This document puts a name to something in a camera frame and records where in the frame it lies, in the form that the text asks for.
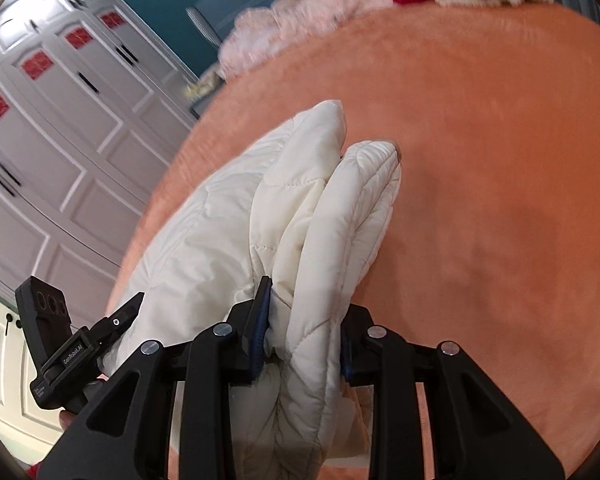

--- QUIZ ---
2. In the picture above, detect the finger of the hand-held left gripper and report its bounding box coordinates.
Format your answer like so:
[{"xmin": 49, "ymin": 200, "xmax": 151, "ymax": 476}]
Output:
[{"xmin": 87, "ymin": 292, "xmax": 146, "ymax": 356}]

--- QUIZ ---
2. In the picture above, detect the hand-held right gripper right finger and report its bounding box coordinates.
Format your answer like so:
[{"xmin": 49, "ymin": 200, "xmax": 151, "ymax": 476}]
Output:
[{"xmin": 339, "ymin": 304, "xmax": 566, "ymax": 480}]

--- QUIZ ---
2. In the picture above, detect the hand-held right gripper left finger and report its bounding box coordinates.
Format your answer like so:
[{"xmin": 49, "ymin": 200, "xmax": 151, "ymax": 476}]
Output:
[{"xmin": 37, "ymin": 276, "xmax": 274, "ymax": 480}]

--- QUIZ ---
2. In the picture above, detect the white quilted jacket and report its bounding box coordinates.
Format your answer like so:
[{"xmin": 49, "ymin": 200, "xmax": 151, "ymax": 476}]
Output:
[{"xmin": 101, "ymin": 99, "xmax": 404, "ymax": 480}]

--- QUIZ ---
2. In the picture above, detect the person's left hand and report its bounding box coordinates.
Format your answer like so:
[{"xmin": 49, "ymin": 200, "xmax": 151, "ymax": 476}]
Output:
[{"xmin": 57, "ymin": 409, "xmax": 84, "ymax": 432}]

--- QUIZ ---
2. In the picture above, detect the cream cabinet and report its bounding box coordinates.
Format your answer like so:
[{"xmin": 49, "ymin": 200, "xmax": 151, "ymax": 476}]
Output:
[{"xmin": 0, "ymin": 284, "xmax": 77, "ymax": 447}]

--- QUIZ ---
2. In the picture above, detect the white panelled wardrobe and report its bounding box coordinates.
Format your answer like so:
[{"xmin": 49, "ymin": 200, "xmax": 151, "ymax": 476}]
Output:
[{"xmin": 0, "ymin": 0, "xmax": 202, "ymax": 322}]

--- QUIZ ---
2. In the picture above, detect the bed with orange bedspread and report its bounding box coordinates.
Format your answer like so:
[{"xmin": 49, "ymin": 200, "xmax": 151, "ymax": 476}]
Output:
[{"xmin": 104, "ymin": 0, "xmax": 600, "ymax": 480}]

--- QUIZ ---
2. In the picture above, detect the bedside table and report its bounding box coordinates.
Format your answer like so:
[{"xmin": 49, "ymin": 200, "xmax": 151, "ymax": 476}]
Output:
[{"xmin": 190, "ymin": 94, "xmax": 217, "ymax": 122}]

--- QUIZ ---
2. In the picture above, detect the pale yellow cloth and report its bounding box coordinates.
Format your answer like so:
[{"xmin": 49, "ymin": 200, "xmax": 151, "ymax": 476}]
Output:
[{"xmin": 182, "ymin": 67, "xmax": 227, "ymax": 99}]

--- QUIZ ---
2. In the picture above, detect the blue upholstered headboard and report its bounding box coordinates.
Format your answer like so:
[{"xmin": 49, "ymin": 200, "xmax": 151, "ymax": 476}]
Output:
[{"xmin": 185, "ymin": 0, "xmax": 343, "ymax": 57}]

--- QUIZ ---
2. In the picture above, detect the pink floral quilt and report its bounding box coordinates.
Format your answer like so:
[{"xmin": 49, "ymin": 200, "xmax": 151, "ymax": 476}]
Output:
[{"xmin": 218, "ymin": 0, "xmax": 412, "ymax": 79}]

